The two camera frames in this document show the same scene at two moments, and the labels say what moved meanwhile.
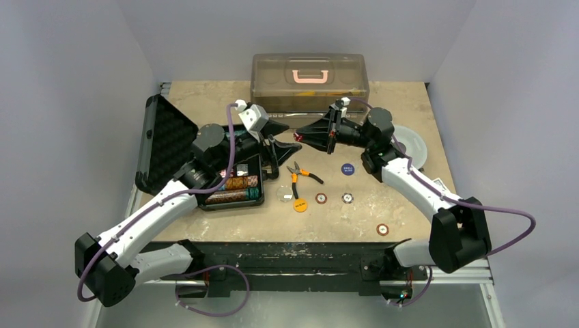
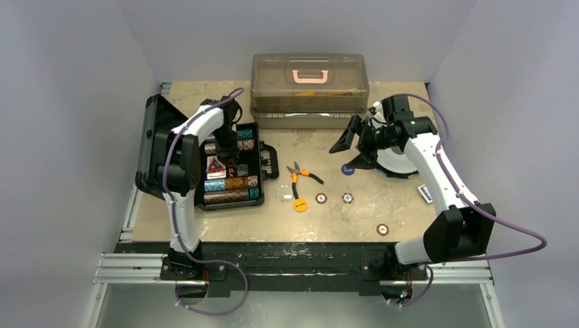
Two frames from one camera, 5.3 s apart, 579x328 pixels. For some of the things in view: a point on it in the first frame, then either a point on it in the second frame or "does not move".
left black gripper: [280, 152] → [230, 152]
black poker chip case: [166, 140] does not move
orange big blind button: [300, 205] does not move
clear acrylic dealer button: [285, 193] does not move
